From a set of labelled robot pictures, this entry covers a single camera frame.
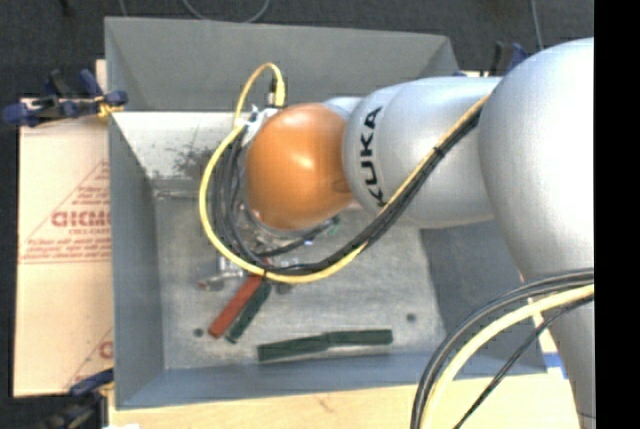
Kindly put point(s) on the brown cardboard board red print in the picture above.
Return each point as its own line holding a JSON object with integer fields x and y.
{"x": 60, "y": 307}

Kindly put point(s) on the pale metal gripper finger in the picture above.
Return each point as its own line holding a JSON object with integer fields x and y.
{"x": 231, "y": 265}
{"x": 210, "y": 283}

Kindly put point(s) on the dark green flat block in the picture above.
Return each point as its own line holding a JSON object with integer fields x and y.
{"x": 362, "y": 337}
{"x": 292, "y": 349}
{"x": 250, "y": 314}

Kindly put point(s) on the grey metal bin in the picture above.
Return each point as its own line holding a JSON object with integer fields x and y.
{"x": 350, "y": 297}

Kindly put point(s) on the red-brown flat block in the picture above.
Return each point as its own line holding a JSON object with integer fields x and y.
{"x": 235, "y": 307}

